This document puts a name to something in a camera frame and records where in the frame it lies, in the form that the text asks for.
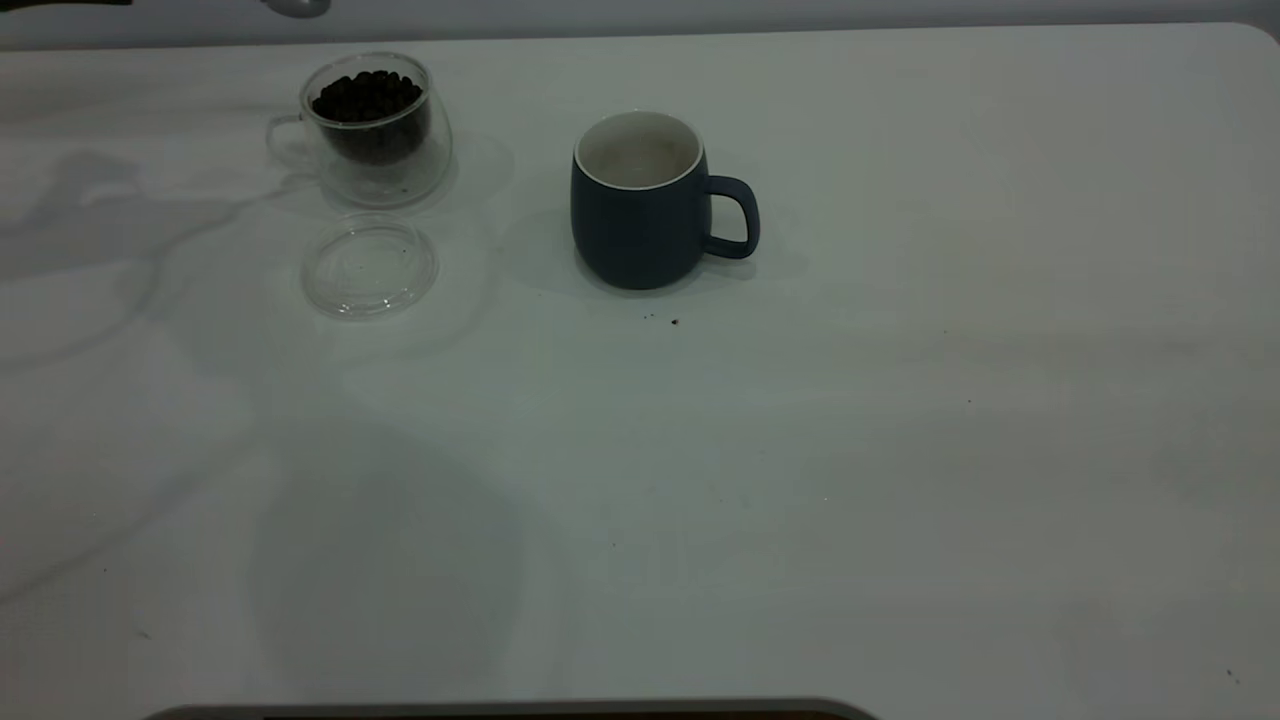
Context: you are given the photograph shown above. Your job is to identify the dark grey ceramic mug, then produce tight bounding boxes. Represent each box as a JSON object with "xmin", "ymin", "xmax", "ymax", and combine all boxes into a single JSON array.
[{"xmin": 570, "ymin": 110, "xmax": 761, "ymax": 292}]

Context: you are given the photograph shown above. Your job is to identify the clear round glass lid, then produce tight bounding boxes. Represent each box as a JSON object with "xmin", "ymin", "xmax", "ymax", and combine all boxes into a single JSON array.
[{"xmin": 300, "ymin": 213, "xmax": 439, "ymax": 321}]

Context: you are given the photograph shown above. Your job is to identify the coffee beans in glass cup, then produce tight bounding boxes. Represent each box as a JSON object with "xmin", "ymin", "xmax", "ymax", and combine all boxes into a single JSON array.
[{"xmin": 310, "ymin": 70, "xmax": 425, "ymax": 167}]

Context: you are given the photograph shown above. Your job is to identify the clear double-wall glass cup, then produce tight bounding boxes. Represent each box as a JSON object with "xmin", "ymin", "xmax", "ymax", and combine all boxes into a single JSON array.
[{"xmin": 265, "ymin": 52, "xmax": 454, "ymax": 211}]

